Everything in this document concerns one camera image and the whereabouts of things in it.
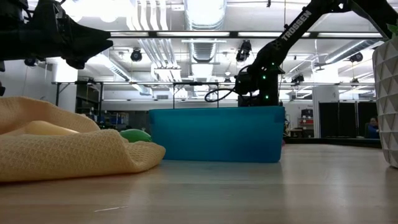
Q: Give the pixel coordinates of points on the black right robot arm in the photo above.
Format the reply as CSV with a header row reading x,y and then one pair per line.
x,y
295,26

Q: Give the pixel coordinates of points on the succulent in white patterned pot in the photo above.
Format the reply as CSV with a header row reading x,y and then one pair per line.
x,y
387,109

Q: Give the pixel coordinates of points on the orange-yellow banana toy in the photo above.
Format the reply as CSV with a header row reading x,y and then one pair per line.
x,y
46,128

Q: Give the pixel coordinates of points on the black ceiling spotlight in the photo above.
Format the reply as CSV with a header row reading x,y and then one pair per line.
x,y
244,51
31,62
356,57
136,55
297,78

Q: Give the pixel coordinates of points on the blue plastic tupperware container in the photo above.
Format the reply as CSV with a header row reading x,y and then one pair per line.
x,y
217,133

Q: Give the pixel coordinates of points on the black partition panels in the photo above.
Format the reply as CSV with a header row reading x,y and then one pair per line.
x,y
335,119

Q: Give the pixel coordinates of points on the black monitor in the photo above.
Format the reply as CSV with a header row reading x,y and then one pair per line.
x,y
247,102

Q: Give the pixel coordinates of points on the glossy green toy vegetable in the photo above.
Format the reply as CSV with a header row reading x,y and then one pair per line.
x,y
135,135

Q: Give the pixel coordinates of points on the person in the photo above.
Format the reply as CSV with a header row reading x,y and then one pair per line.
x,y
373,130

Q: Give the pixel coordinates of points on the black metal rack frame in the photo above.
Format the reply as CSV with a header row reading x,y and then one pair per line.
x,y
101,93

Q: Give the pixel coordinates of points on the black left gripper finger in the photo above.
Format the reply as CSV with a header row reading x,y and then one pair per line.
x,y
76,63
84,40

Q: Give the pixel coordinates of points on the silver ventilation duct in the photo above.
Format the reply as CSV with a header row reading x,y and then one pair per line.
x,y
205,18

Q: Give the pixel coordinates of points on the yellow waffle cloth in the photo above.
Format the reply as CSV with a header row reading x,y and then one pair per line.
x,y
62,155

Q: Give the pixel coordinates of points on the storage shelf with red boxes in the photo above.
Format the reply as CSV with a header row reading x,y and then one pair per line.
x,y
306,121

